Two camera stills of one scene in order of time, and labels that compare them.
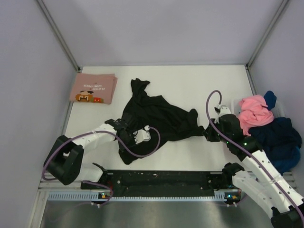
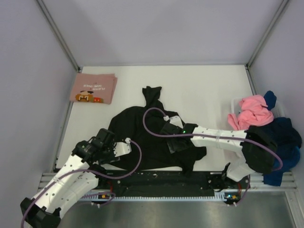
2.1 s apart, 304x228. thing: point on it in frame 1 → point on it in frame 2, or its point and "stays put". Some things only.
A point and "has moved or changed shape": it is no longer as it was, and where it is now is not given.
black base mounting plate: (162, 183) stays put
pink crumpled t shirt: (254, 113) stays put
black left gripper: (133, 142) → (111, 157)
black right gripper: (208, 131) → (174, 147)
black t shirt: (168, 121) has moved or changed shape
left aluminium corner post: (59, 35) stays put
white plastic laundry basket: (279, 110) stays put
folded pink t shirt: (94, 88) stays put
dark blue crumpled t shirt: (277, 136) stays put
